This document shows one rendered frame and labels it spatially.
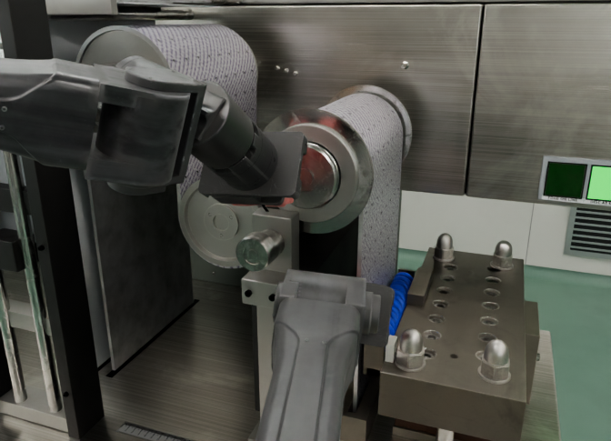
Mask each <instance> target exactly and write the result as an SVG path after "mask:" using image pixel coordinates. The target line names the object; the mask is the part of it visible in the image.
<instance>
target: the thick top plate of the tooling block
mask: <svg viewBox="0 0 611 441"><path fill-rule="evenodd" d="M434 253H435V249H434V248H433V247H429V248H428V251H427V253H426V257H425V260H424V263H423V264H422V268H428V269H433V279H432V282H431V285H430V287H429V290H428V293H427V296H426V301H425V303H424V306H412V305H406V308H405V311H404V313H403V315H402V318H401V320H400V323H399V325H398V328H397V330H396V333H395V336H397V337H398V338H397V348H398V346H399V344H400V338H401V335H402V334H403V333H404V332H405V331H406V330H407V329H410V328H413V329H415V330H417V331H418V332H419V333H420V334H421V336H422V337H423V346H424V347H425V356H424V359H425V361H426V367H425V368H424V369H423V370H421V371H418V372H407V371H404V370H402V369H400V368H398V367H397V366H396V364H395V360H394V363H391V362H386V361H385V362H384V363H383V366H382V368H381V371H380V380H379V398H378V414H379V415H382V416H389V417H393V418H397V419H401V420H405V421H409V422H413V423H418V424H421V425H425V426H432V427H436V428H440V429H445V430H448V431H452V432H457V433H460V434H464V435H469V436H475V437H480V438H484V439H487V440H492V441H521V435H522V429H523V424H524V418H525V411H526V327H525V279H524V259H517V258H513V259H512V264H513V266H514V267H513V269H510V270H499V269H495V268H493V267H492V266H491V265H490V262H491V261H493V256H490V255H482V254H476V253H468V252H461V251H455V250H454V253H453V256H454V257H455V260H454V261H451V262H440V261H436V260H435V259H434V258H433V254H434ZM494 339H499V340H502V341H503V342H505V343H506V345H507V347H508V350H509V359H510V366H509V373H510V374H511V379H510V381H509V382H507V383H505V384H502V385H497V384H491V383H488V382H486V381H485V380H483V379H482V378H481V377H480V376H479V375H478V373H477V369H478V368H479V367H480V366H481V363H482V355H483V354H484V352H485V348H486V345H487V344H488V343H489V342H490V341H491V340H494Z"/></svg>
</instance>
